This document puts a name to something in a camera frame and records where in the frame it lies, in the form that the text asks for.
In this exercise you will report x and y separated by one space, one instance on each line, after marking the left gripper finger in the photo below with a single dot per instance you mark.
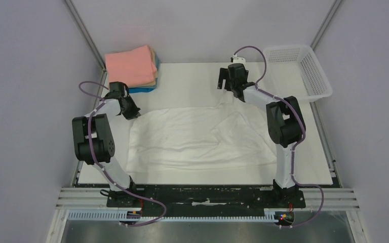
130 114
132 105

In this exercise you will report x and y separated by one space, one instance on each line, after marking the pink folded t shirt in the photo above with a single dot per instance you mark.
130 67

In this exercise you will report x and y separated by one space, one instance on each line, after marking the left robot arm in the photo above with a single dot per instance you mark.
93 139

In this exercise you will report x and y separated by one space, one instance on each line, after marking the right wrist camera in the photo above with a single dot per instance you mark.
236 59

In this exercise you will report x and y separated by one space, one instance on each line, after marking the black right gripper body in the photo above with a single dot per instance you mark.
224 81

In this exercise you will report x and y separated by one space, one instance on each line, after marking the blue folded t shirt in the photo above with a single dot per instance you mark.
151 86

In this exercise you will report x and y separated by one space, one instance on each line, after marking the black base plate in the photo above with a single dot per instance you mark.
202 200

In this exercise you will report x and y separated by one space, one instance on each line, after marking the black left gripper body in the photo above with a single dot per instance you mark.
127 99

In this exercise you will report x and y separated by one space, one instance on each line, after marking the white t shirt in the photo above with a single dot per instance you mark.
232 134

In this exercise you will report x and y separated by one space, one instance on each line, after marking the aluminium frame rail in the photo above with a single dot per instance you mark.
317 201

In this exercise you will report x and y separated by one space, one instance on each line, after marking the white plastic basket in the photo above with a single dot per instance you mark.
294 70

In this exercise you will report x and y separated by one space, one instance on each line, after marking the white cable duct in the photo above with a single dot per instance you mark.
127 216

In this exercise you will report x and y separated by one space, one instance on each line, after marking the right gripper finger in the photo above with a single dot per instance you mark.
222 73
228 83

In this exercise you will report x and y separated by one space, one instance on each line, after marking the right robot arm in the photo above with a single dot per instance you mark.
285 124

